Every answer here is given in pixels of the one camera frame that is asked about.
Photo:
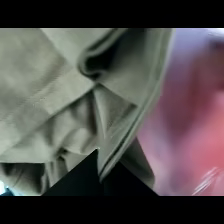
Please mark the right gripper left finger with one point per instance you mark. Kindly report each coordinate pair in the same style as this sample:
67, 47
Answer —
83, 180

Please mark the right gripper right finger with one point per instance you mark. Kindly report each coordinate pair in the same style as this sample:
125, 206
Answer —
126, 183

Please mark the brown T-shirt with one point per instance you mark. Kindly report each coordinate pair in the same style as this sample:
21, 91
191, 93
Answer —
50, 100

